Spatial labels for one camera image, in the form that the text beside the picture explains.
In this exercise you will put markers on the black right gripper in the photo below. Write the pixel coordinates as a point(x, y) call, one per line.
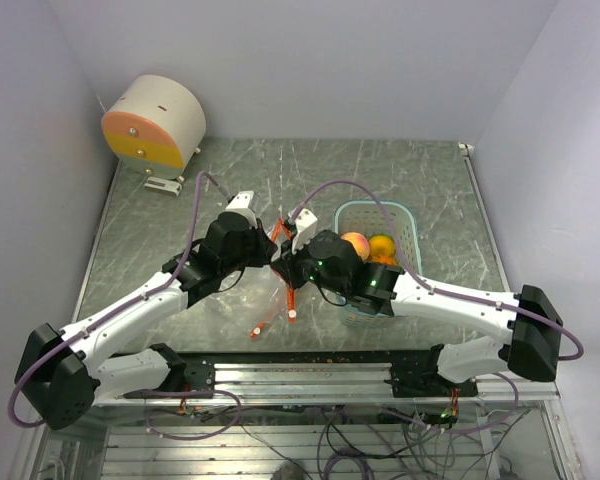
point(286, 266)

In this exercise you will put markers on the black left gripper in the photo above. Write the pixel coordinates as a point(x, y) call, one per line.
point(264, 246)

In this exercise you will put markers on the clear orange zip top bag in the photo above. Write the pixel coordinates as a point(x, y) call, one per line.
point(250, 301)

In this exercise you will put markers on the toy peach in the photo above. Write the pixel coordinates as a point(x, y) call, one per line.
point(359, 242)

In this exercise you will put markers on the toy orange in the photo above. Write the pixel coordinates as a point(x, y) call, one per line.
point(382, 245)

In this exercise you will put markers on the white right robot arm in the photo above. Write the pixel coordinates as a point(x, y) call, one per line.
point(519, 333)

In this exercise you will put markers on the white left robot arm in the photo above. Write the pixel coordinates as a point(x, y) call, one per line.
point(60, 370)

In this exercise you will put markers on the light blue plastic basket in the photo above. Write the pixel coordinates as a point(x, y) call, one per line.
point(365, 217)

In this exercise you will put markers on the white cylindrical drawer box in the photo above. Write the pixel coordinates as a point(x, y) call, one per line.
point(155, 127)

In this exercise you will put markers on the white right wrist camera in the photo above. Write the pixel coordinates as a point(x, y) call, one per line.
point(303, 229)

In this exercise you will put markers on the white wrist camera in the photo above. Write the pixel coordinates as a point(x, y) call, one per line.
point(245, 204)
point(303, 229)

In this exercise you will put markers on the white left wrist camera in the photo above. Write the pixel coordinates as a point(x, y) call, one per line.
point(245, 204)

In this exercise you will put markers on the small white metal bracket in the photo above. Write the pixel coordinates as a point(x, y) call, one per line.
point(165, 186)

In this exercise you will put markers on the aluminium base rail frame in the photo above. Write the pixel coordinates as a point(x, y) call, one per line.
point(300, 385)

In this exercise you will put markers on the white corner bracket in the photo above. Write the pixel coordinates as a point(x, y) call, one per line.
point(466, 149)

